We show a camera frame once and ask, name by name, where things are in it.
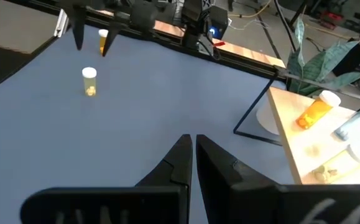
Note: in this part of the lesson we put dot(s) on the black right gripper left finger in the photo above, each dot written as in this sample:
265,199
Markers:
173,168

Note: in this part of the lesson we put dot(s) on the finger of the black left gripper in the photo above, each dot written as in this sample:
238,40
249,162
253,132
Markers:
142,15
79,25

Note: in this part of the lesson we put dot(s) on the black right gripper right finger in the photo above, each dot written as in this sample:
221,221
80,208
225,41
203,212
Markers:
229,186

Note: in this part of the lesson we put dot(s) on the orange pill bottle white cap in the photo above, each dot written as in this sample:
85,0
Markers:
102,40
315,112

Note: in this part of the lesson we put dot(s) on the yellow pill bottle white cap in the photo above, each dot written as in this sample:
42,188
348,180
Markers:
338,165
89,84

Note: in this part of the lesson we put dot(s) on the blue pill bottle white cap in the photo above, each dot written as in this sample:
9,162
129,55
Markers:
353,123

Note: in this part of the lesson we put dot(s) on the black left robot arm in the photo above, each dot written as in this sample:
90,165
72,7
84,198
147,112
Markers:
198,18

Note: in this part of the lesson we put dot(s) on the white round plant pot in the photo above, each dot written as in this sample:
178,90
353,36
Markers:
266,119

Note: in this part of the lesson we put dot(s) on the green snake plant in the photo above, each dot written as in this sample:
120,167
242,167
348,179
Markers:
325,62

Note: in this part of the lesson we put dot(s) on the white metal corner bracket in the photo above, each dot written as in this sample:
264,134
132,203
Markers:
62,23

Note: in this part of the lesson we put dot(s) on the wooden shelf black metal frame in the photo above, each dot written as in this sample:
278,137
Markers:
301,140

